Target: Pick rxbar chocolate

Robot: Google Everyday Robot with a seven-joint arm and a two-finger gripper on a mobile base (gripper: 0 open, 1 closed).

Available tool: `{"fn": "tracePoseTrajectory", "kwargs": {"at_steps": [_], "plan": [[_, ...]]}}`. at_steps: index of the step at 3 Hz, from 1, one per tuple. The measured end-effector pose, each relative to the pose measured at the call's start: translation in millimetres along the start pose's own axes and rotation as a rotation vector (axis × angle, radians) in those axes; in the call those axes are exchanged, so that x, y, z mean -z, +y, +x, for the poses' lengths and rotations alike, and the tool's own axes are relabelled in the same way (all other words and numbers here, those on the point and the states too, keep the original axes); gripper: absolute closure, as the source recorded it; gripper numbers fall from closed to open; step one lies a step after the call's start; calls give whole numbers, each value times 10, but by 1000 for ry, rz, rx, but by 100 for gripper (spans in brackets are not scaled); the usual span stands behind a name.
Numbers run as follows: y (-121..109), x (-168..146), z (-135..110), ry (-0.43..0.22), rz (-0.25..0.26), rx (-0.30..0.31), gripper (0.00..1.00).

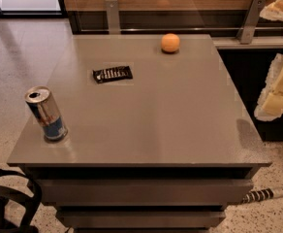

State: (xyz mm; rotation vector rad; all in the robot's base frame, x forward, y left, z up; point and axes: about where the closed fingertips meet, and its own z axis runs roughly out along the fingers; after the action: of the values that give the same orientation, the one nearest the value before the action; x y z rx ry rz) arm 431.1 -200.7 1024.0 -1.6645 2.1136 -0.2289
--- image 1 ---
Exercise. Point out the grey drawer cabinet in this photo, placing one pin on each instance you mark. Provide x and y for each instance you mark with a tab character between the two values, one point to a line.
164	152

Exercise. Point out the silver blue energy drink can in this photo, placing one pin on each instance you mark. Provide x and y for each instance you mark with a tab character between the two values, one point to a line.
44	108

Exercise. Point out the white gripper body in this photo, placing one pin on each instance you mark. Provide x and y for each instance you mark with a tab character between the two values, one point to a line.
273	11

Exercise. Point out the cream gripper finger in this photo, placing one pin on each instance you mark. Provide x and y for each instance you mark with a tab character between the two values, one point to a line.
270	102

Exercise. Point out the metal wall bracket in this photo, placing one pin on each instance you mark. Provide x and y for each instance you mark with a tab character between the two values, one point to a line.
246	32
113	17

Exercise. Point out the right metal wall bracket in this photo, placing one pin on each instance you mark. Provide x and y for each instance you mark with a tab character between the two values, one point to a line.
246	32

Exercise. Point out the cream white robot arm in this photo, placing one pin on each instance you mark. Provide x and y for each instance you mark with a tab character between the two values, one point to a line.
270	103

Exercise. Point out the orange round fruit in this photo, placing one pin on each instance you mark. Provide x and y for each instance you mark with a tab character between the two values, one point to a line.
170	43

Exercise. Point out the black rxbar chocolate bar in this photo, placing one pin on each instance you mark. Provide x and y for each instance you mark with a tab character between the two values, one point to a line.
112	74

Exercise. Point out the grey low bench ledge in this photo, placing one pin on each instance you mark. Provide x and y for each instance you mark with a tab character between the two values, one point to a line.
257	43

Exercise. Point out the left metal wall bracket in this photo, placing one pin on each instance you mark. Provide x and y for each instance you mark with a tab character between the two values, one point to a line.
113	17

